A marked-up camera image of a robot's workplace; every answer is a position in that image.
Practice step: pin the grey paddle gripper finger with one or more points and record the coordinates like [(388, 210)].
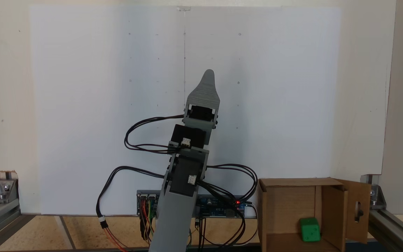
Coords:
[(205, 92)]

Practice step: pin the green die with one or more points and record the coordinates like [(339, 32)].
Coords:
[(310, 230)]

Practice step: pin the small board white connectors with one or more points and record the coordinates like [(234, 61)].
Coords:
[(142, 203)]

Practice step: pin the grey board base plate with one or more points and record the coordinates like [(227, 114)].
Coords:
[(145, 192)]

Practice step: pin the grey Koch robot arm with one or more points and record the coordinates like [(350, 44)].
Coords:
[(177, 217)]

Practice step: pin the white paper sheet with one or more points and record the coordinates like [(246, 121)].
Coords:
[(82, 87), (292, 87)]

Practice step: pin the blue circuit board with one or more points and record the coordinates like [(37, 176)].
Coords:
[(219, 210)]

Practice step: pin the metal corner bracket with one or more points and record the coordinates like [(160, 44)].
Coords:
[(4, 190), (376, 194)]

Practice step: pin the brown cardboard box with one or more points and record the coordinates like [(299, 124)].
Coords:
[(285, 210)]

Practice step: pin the clear tape piece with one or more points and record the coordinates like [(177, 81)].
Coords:
[(184, 8)]

